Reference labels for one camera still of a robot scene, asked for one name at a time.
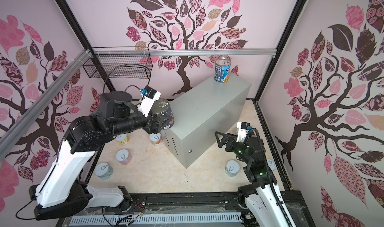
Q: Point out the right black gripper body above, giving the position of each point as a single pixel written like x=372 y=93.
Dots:
x=239 y=149

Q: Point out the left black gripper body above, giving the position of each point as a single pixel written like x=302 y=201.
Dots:
x=150 y=126

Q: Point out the dark grey tin can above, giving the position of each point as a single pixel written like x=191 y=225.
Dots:
x=161 y=108

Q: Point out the blue label tin can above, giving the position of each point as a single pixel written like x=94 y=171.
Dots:
x=222 y=69

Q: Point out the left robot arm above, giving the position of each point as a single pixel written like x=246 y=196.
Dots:
x=61 y=194

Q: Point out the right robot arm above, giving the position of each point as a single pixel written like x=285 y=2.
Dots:
x=262 y=197

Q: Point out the orange label white-lid can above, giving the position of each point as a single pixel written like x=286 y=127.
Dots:
x=156 y=139

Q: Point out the light blue white-lid can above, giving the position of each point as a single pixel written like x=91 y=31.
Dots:
x=232 y=168

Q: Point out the green label white-lid can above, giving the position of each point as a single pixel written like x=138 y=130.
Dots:
x=271 y=164

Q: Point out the grey metal cabinet box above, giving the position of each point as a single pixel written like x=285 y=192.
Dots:
x=199 y=113

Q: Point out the yellow label white-lid can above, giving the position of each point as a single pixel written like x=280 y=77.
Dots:
x=122 y=139

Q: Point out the pink label white-lid can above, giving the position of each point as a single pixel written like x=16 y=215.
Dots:
x=123 y=156

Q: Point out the grey-green white-lid can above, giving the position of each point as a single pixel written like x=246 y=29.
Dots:
x=104 y=171

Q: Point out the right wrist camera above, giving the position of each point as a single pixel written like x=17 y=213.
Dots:
x=242 y=130

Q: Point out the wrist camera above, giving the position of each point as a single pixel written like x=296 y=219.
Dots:
x=149 y=96
x=242 y=130

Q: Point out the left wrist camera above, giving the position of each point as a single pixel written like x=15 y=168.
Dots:
x=149 y=96

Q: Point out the black wire basket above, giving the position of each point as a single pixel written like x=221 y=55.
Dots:
x=125 y=64

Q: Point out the white slotted cable duct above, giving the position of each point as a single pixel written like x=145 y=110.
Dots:
x=155 y=220

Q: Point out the aluminium horizontal rail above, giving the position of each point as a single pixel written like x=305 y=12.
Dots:
x=204 y=52

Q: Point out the aluminium diagonal rail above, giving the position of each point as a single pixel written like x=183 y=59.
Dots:
x=12 y=136

